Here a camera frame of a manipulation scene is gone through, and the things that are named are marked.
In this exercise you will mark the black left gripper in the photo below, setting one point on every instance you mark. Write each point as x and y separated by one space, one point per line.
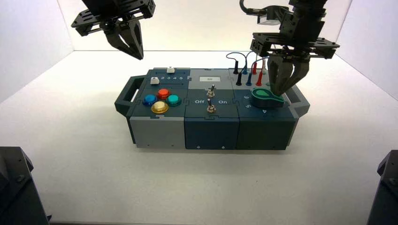
118 12

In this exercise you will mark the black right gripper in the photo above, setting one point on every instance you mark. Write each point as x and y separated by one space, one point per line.
298 40

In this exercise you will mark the green and black rotary knob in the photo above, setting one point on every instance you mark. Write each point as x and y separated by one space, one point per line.
264 101

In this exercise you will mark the grey and teal task box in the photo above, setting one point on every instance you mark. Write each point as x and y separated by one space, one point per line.
211 136

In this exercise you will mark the dark left arm base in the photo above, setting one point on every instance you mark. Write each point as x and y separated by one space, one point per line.
15 192

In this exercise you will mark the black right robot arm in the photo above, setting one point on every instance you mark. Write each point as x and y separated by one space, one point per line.
307 6

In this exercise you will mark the dark right arm base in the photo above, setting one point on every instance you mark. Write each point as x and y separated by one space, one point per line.
387 198

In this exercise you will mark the white slider cap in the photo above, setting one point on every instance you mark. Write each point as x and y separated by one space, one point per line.
155 80
170 70

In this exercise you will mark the blue round push button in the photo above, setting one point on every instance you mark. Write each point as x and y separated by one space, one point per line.
150 99

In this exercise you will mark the orange round push button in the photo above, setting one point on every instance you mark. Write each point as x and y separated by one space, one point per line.
163 93

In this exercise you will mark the yellow round push button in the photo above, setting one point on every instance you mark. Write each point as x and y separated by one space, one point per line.
159 107

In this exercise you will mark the teal round push button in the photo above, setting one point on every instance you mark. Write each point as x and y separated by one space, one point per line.
173 99

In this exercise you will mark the small grey display screen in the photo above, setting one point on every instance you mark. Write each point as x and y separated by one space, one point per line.
210 79

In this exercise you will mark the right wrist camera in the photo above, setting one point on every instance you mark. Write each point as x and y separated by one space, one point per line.
273 14

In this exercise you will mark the metal toggle switch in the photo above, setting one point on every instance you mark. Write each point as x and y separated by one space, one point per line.
211 108
210 92

